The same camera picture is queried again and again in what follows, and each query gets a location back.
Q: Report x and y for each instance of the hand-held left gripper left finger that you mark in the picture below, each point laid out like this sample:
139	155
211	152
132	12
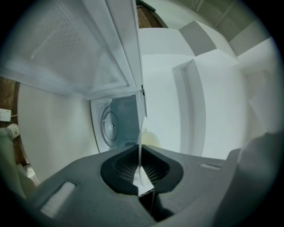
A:
88	188

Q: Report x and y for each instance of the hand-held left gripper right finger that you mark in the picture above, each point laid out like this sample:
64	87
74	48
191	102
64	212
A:
195	188

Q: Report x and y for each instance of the white plate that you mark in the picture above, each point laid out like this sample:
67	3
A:
140	153

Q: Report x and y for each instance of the yellow food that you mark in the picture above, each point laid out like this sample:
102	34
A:
151	138

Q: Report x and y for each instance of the white microwave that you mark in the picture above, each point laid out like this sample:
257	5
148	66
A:
66	44

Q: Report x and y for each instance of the glass microwave turntable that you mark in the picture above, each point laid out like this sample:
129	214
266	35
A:
109	128

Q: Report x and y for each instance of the white perforated clog shoe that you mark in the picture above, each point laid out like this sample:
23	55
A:
13	130
28	170

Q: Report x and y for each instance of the white cabinet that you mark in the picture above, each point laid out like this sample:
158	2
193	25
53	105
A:
55	128

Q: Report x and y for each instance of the white power strip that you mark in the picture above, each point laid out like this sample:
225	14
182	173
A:
4	114

